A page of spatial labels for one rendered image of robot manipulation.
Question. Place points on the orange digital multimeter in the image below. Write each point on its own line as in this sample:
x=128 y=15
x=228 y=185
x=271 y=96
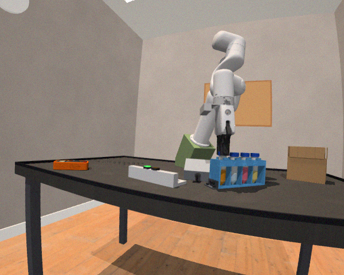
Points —
x=70 y=165

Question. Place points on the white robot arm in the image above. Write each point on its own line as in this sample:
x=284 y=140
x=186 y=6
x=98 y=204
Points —
x=225 y=87

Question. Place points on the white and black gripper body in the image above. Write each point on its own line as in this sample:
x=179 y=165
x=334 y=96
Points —
x=223 y=113

